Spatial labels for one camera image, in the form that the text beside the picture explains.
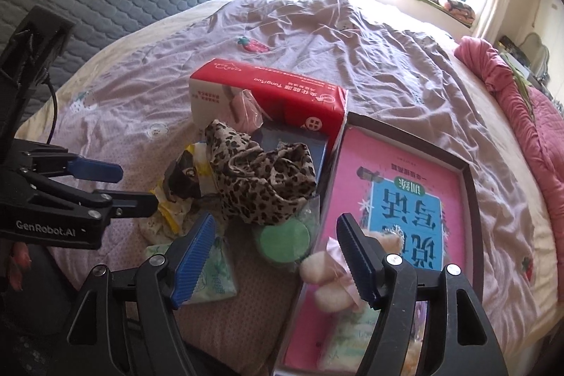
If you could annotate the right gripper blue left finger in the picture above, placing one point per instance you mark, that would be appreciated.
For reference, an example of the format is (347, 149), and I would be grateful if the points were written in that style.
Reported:
(187, 257)

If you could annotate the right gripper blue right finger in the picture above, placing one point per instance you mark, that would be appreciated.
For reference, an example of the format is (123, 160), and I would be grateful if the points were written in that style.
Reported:
(363, 255)

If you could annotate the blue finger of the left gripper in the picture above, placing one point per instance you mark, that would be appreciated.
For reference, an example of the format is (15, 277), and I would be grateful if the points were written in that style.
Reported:
(117, 204)
(94, 170)

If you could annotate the green pattern tissue pack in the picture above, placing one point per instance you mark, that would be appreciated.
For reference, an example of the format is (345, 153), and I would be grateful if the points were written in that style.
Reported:
(217, 281)

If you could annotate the plush bear toy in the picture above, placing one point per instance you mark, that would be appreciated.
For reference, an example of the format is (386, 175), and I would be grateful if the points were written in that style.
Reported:
(328, 271)

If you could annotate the yellow black snack packet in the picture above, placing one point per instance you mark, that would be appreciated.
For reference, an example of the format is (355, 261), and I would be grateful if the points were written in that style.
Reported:
(186, 192)

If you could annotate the green sponge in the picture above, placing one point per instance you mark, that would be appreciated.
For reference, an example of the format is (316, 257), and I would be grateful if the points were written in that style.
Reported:
(287, 244)

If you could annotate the leopard print scrunchie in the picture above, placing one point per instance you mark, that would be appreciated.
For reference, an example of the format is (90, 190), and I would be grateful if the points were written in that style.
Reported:
(257, 186)

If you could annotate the pink face masks pack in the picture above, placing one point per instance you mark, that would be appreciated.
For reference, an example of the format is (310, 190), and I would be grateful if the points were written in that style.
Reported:
(243, 113)

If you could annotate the dark tray with pink book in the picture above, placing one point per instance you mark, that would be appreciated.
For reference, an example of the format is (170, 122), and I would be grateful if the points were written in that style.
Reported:
(399, 188)

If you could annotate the dark blue box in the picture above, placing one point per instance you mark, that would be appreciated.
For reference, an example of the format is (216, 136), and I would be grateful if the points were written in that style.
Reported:
(272, 135)

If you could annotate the red white tissue box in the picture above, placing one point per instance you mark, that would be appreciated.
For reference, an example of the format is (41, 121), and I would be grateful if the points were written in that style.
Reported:
(289, 98)

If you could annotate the pink quilted blanket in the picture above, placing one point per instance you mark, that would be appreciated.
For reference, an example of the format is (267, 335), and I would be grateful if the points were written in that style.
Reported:
(536, 123)

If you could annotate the clothes on window sill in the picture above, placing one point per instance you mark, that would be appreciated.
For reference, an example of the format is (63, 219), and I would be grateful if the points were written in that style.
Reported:
(458, 9)

